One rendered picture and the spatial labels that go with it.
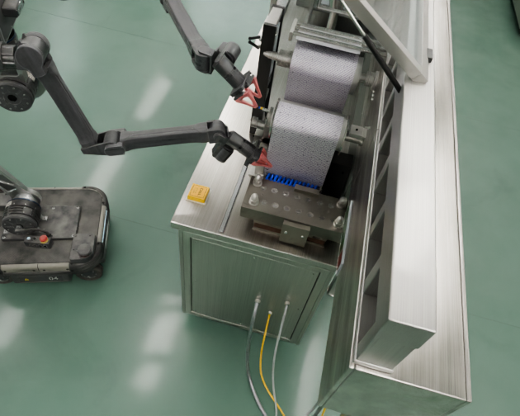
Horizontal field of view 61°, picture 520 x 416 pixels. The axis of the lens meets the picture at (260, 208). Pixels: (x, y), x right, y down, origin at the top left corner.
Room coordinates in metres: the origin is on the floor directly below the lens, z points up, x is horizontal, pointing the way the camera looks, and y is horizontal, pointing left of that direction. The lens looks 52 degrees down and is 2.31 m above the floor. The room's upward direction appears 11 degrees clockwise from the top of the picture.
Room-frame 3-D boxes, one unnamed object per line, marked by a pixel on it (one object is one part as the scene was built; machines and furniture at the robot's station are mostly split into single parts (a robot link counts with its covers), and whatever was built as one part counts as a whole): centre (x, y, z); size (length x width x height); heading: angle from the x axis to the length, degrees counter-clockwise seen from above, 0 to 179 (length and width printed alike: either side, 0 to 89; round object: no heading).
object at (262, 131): (1.29, 0.04, 1.05); 0.06 x 0.05 x 0.31; 85
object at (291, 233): (0.97, -0.14, 0.96); 0.10 x 0.03 x 0.11; 85
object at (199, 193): (1.12, 0.25, 0.91); 0.07 x 0.07 x 0.02; 85
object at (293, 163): (1.18, -0.11, 1.11); 0.23 x 0.01 x 0.18; 85
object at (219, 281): (2.19, -0.13, 0.43); 2.52 x 0.64 x 0.86; 175
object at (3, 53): (1.06, 0.84, 1.45); 0.09 x 0.08 x 0.12; 15
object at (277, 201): (1.06, -0.14, 1.00); 0.40 x 0.16 x 0.06; 85
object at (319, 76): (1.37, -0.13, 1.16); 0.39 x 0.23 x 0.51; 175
